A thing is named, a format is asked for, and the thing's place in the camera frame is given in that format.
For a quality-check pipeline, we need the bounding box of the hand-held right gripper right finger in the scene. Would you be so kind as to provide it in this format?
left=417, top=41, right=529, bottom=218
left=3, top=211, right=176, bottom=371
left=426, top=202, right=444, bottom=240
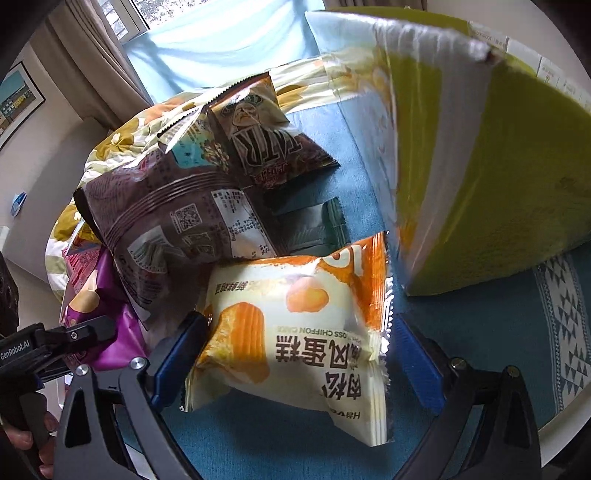
left=392, top=313, right=543, bottom=480

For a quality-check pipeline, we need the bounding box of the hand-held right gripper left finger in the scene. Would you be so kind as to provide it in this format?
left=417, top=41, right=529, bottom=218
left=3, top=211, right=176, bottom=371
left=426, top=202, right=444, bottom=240
left=53, top=311, right=211, bottom=480

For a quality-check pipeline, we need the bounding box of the large brown chip bag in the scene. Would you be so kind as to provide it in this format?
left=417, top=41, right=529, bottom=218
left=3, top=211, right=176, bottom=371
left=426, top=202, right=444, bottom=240
left=74, top=104, right=280, bottom=330

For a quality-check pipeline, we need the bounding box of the floral striped blanket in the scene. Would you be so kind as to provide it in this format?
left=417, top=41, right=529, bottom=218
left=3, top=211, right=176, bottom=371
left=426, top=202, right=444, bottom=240
left=46, top=58, right=333, bottom=301

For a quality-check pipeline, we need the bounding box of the light blue window cloth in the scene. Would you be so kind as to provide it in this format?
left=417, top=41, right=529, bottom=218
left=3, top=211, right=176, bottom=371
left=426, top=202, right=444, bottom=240
left=124, top=0, right=324, bottom=104

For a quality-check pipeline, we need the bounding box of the purple snack packet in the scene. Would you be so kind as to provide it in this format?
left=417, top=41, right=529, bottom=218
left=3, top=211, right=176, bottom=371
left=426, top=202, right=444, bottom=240
left=59, top=249, right=153, bottom=372

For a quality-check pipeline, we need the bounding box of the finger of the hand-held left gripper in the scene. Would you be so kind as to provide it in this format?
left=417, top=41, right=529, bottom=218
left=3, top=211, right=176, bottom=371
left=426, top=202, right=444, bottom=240
left=44, top=316, right=117, bottom=358

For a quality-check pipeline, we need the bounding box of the brown chip bag with face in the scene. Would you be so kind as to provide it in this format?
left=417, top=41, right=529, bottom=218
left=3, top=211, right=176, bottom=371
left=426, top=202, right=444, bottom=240
left=203, top=71, right=341, bottom=197

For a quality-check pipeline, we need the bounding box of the teal patterned tablecloth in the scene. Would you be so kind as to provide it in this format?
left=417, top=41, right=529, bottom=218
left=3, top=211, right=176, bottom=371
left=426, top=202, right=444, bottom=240
left=115, top=106, right=591, bottom=480

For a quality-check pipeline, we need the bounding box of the beige curtain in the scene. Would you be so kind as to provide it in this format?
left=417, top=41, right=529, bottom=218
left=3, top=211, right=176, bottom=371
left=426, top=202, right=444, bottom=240
left=28, top=0, right=155, bottom=132

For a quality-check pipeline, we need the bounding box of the framed wall picture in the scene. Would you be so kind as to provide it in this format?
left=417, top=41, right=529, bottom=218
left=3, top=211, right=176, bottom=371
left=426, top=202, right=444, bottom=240
left=0, top=60, right=47, bottom=151

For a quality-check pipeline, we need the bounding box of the orange white cake packet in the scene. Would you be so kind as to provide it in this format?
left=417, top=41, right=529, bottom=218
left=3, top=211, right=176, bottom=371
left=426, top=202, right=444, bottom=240
left=180, top=232, right=395, bottom=448

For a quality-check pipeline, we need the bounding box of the window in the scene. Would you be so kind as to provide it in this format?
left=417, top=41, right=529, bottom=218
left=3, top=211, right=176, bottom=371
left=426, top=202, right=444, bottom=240
left=99, top=0, right=185, bottom=40

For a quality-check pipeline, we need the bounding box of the yellow-green cardboard box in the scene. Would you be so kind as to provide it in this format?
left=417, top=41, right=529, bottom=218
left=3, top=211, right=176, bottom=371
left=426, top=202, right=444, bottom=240
left=305, top=7, right=591, bottom=297

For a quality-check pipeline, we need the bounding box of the person's left hand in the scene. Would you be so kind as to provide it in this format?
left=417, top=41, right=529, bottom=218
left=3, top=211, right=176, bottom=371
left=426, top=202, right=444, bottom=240
left=2, top=411, right=60, bottom=469

